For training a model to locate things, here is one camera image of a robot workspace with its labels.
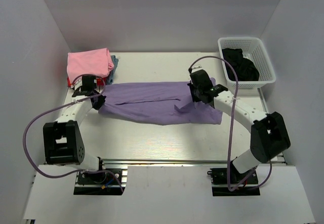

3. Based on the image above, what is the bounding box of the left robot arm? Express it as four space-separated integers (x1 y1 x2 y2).
43 74 105 171

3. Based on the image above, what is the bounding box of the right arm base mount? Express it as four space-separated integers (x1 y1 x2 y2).
206 167 261 197

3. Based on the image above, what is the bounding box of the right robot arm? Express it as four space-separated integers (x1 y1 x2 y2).
174 69 291 183

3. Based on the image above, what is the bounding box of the red folded t shirt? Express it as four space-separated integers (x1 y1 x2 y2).
67 77 107 88

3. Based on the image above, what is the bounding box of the white plastic basket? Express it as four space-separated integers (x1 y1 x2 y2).
218 36 276 90

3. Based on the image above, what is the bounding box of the purple t shirt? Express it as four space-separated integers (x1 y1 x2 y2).
99 82 222 125

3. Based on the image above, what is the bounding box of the blue folded t shirt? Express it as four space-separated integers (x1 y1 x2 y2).
106 55 119 85

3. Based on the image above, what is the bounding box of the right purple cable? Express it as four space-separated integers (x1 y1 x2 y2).
188 55 273 192

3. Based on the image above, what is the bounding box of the black t shirt in basket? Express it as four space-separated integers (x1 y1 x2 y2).
222 48 260 82

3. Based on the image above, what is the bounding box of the pink folded t shirt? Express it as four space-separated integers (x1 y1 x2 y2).
67 48 114 83

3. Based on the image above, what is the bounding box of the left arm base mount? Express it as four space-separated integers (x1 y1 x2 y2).
73 164 128 196

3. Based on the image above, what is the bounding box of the aluminium rail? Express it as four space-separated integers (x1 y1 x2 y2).
103 159 227 165

